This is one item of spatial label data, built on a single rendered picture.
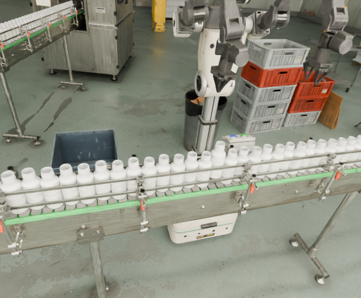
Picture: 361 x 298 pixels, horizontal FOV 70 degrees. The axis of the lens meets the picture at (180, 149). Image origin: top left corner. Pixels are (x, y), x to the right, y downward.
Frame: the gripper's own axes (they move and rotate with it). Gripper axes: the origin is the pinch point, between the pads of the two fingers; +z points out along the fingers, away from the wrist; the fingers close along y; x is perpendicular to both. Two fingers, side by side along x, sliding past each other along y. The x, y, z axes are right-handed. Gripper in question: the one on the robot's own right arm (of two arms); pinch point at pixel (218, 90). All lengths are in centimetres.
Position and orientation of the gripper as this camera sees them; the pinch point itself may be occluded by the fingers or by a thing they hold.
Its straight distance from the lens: 116.1
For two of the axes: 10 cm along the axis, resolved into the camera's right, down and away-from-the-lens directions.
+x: 8.5, -2.1, 4.9
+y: 5.1, 5.8, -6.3
